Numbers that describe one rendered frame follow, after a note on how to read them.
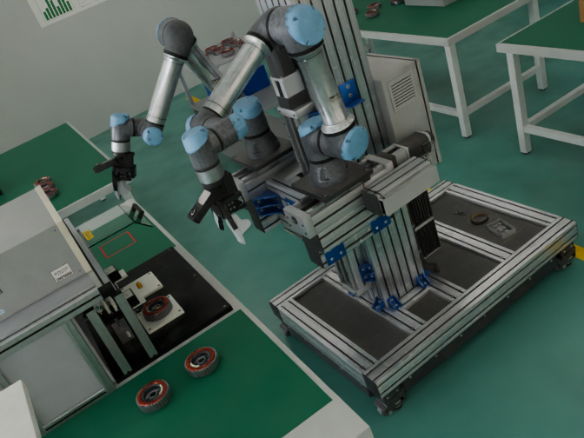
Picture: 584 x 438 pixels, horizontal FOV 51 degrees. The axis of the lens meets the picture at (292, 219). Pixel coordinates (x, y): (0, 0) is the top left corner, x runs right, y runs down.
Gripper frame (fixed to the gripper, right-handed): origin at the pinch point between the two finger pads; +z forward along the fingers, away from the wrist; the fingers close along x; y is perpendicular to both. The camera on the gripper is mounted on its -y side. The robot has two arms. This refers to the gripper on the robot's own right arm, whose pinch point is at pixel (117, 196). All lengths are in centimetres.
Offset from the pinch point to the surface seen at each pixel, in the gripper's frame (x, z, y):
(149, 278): -15.3, 29.3, 17.4
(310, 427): -104, 24, 87
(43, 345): -81, 21, 3
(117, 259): 13.6, 35.9, -6.0
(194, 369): -76, 29, 49
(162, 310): -44, 27, 31
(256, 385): -84, 27, 70
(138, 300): -47, 22, 22
